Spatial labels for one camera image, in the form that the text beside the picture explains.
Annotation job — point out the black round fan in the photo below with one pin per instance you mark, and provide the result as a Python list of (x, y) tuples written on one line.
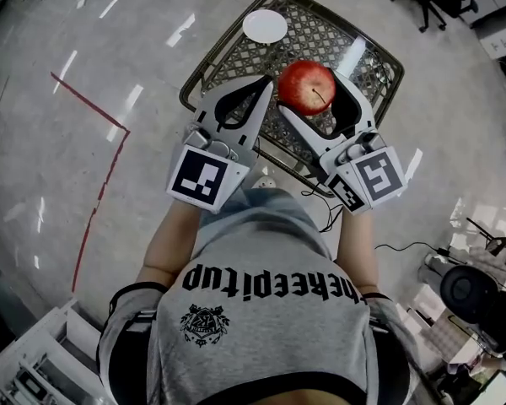
[(468, 293)]

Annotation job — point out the person's white shoe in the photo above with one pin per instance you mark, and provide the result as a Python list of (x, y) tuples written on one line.
[(263, 181)]

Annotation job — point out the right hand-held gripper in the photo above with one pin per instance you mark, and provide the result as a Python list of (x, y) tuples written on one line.
[(375, 175)]

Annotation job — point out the white cabinet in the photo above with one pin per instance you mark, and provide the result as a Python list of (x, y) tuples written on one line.
[(499, 36)]

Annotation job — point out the person's right forearm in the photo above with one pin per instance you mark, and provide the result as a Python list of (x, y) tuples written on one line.
[(356, 255)]

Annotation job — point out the grey printed t-shirt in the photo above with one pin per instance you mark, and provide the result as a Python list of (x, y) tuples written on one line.
[(257, 331)]

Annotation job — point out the person's left forearm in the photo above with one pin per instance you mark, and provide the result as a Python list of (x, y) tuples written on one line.
[(170, 247)]

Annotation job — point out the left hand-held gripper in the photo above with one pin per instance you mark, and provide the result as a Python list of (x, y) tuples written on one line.
[(200, 177)]

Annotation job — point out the red floor tape line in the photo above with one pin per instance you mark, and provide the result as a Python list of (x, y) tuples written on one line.
[(105, 175)]

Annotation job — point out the white shelf rack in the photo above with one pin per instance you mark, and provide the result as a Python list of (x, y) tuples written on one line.
[(33, 352)]

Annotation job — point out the blue denim shorts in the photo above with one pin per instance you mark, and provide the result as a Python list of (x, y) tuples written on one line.
[(270, 203)]

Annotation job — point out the black woven metal table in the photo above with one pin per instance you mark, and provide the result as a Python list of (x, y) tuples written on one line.
[(316, 36)]

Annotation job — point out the red apple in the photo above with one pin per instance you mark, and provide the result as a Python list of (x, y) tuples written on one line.
[(305, 87)]

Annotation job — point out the white round plate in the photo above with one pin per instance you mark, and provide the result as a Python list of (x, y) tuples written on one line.
[(264, 25)]

